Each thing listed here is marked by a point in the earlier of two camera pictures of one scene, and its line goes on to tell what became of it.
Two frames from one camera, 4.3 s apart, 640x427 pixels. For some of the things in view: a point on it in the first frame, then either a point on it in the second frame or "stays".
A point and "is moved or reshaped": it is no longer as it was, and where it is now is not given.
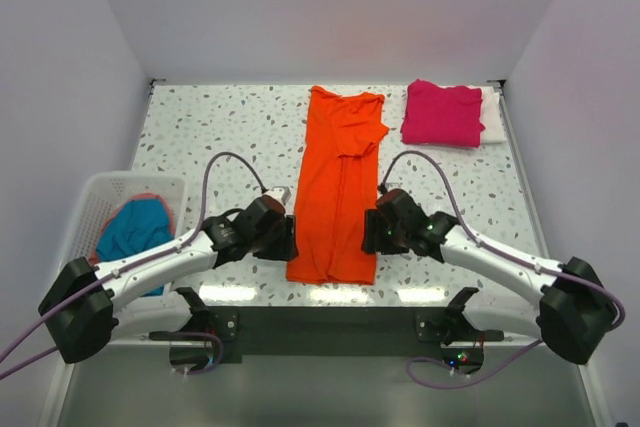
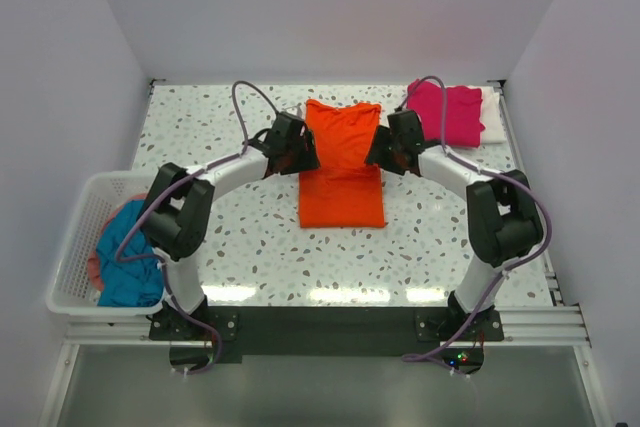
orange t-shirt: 337,184 is moved or reshaped
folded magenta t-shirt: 442,116 stays
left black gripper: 285,248 → 309,160
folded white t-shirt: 492,117 stays
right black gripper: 373,240 → 376,154
